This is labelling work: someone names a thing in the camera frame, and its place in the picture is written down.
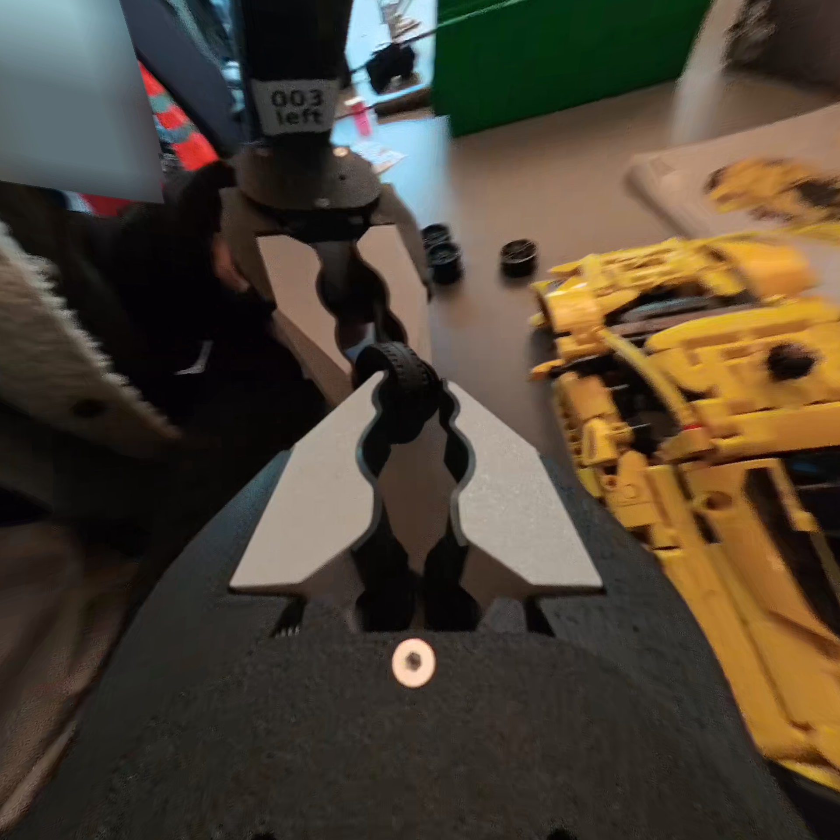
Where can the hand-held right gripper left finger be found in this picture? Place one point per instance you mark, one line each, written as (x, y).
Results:
(302, 518)

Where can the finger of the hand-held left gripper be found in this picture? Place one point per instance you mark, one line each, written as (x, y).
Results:
(403, 275)
(289, 275)

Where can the orange striped traffic cone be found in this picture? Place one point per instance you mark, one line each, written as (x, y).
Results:
(184, 131)

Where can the person's left hand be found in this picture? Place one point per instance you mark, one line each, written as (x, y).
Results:
(226, 262)

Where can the grey shirt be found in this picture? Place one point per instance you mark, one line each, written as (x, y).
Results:
(52, 623)

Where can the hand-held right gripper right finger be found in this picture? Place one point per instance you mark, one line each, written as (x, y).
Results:
(525, 518)

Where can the grey desk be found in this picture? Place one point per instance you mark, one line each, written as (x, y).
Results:
(512, 184)

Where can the yellow toy brick car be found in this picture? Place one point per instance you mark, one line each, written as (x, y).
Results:
(722, 426)

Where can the black ridged toy part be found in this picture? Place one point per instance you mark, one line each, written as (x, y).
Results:
(518, 258)

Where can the brown fleece-lined jacket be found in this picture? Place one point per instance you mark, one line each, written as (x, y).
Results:
(59, 367)

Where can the black toy car tyre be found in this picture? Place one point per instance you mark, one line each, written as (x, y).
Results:
(403, 380)

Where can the green plastic bin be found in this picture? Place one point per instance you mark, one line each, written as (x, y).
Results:
(558, 65)

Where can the large car print booklet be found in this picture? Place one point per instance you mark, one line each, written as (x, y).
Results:
(669, 190)

